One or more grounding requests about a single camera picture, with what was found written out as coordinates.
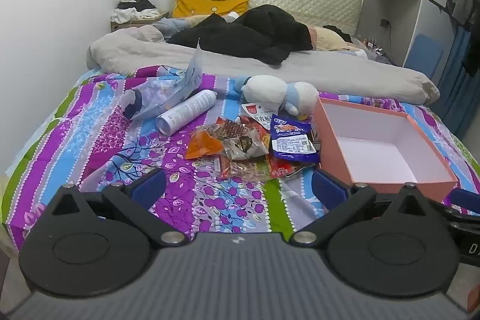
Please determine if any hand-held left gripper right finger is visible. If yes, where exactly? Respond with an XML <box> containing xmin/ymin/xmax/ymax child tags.
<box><xmin>289</xmin><ymin>169</ymin><xmax>441</xmax><ymax>247</ymax></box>

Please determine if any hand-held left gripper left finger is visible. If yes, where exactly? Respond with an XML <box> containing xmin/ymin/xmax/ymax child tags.
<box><xmin>47</xmin><ymin>168</ymin><xmax>190</xmax><ymax>247</ymax></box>

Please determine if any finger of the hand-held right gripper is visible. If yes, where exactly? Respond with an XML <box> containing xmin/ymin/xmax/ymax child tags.
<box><xmin>437</xmin><ymin>188</ymin><xmax>480</xmax><ymax>228</ymax></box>

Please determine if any pink cardboard box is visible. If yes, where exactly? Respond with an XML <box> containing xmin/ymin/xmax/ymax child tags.
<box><xmin>312</xmin><ymin>97</ymin><xmax>459</xmax><ymax>201</ymax></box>

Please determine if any blue snack packet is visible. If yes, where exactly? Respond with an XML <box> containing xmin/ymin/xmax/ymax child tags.
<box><xmin>270</xmin><ymin>114</ymin><xmax>320</xmax><ymax>162</ymax></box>

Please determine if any orange snack packet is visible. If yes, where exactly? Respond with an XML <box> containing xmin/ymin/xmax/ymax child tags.
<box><xmin>185</xmin><ymin>129</ymin><xmax>224</xmax><ymax>159</ymax></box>

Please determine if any purple floral bed sheet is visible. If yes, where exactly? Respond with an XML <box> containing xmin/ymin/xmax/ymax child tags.
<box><xmin>0</xmin><ymin>65</ymin><xmax>480</xmax><ymax>254</ymax></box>

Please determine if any white spray can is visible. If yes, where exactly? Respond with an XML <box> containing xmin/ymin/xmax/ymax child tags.
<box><xmin>155</xmin><ymin>89</ymin><xmax>218</xmax><ymax>136</ymax></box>

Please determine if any red and yellow snack packet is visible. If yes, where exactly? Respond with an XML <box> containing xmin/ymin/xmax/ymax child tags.
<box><xmin>240</xmin><ymin>116</ymin><xmax>271</xmax><ymax>151</ymax></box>

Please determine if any clear printed plastic bag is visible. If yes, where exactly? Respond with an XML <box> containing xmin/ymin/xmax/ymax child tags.
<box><xmin>120</xmin><ymin>37</ymin><xmax>203</xmax><ymax>121</ymax></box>

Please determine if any white red-label snack packet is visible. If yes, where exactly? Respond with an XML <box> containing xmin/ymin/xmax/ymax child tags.
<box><xmin>241</xmin><ymin>102</ymin><xmax>278</xmax><ymax>129</ymax></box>

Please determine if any blue curtain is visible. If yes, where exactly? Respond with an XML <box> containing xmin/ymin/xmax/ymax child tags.
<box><xmin>429</xmin><ymin>25</ymin><xmax>480</xmax><ymax>141</ymax></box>

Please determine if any white and blue plush toy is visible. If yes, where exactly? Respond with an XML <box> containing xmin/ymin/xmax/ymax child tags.
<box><xmin>234</xmin><ymin>74</ymin><xmax>320</xmax><ymax>117</ymax></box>

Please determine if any grey duvet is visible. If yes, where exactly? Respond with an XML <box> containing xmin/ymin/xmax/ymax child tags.
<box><xmin>86</xmin><ymin>25</ymin><xmax>440</xmax><ymax>105</ymax></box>

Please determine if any cluttered bedside table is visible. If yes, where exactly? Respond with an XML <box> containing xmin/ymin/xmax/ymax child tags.
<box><xmin>355</xmin><ymin>36</ymin><xmax>393</xmax><ymax>64</ymax></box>

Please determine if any blue padded board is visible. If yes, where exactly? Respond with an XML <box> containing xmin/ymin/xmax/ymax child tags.
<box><xmin>404</xmin><ymin>34</ymin><xmax>445</xmax><ymax>81</ymax></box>

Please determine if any beige pillow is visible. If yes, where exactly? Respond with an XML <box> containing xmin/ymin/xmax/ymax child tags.
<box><xmin>309</xmin><ymin>25</ymin><xmax>354</xmax><ymax>51</ymax></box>

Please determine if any light blue garment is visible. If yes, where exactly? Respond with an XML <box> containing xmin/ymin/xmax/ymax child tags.
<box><xmin>152</xmin><ymin>17</ymin><xmax>196</xmax><ymax>36</ymax></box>

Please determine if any wooden nightstand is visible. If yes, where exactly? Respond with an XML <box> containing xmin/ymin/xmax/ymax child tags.
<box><xmin>110</xmin><ymin>10</ymin><xmax>169</xmax><ymax>33</ymax></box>

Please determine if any white clothes pile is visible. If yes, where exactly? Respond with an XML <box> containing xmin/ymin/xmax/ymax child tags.
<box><xmin>114</xmin><ymin>7</ymin><xmax>158</xmax><ymax>24</ymax></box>

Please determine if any black jacket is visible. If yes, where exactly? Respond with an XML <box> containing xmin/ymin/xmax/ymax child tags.
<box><xmin>165</xmin><ymin>4</ymin><xmax>314</xmax><ymax>66</ymax></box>

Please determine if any yellow pillow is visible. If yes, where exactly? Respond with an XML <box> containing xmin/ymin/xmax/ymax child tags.
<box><xmin>172</xmin><ymin>0</ymin><xmax>253</xmax><ymax>19</ymax></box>

